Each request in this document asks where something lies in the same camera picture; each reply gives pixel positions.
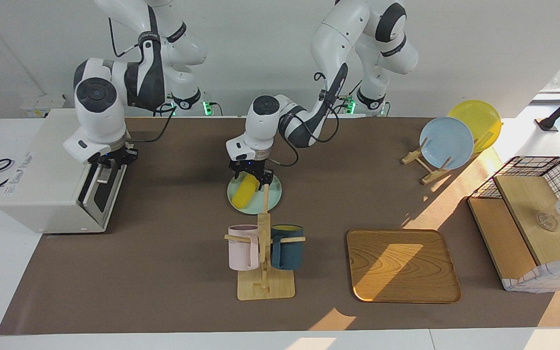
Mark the light green plate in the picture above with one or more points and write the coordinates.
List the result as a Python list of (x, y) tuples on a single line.
[(270, 197)]

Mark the white wall power outlet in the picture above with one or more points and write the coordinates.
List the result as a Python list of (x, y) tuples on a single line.
[(42, 104)]

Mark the small clear glass bowl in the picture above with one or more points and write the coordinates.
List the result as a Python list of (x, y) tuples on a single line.
[(547, 221)]

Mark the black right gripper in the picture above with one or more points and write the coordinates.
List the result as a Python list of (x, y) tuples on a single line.
[(114, 156)]

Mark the wooden tray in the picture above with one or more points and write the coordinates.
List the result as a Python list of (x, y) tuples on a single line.
[(401, 267)]

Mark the yellow corn cob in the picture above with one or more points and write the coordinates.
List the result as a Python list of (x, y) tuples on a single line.
[(245, 192)]

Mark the oven door with glass window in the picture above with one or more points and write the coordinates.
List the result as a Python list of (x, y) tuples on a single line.
[(110, 194)]

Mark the white checked cloth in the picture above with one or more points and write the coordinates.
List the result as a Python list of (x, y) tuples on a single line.
[(552, 279)]

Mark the wooden mug rack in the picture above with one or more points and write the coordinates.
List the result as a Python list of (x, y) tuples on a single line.
[(265, 289)]

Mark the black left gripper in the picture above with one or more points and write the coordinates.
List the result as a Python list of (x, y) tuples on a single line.
[(251, 166)]

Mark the dark blue mug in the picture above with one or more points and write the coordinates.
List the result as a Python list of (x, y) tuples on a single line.
[(289, 255)]

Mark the wooden plate rack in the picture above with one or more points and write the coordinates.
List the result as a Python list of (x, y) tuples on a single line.
[(434, 176)]

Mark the brown table mat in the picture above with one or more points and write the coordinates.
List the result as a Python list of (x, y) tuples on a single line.
[(163, 272)]

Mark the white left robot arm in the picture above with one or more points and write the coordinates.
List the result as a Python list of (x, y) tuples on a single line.
[(328, 43)]

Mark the wooden stepped stand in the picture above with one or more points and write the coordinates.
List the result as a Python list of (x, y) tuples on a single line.
[(528, 199)]

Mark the white toaster oven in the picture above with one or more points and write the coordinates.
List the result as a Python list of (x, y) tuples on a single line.
[(42, 170)]

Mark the yellow plate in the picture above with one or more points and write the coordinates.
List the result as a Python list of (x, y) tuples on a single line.
[(484, 121)]

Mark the light blue plate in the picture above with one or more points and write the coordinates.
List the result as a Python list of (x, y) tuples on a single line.
[(447, 143)]

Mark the pink mug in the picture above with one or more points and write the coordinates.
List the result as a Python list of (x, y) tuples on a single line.
[(241, 253)]

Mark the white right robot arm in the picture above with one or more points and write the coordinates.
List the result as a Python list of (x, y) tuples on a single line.
[(100, 107)]

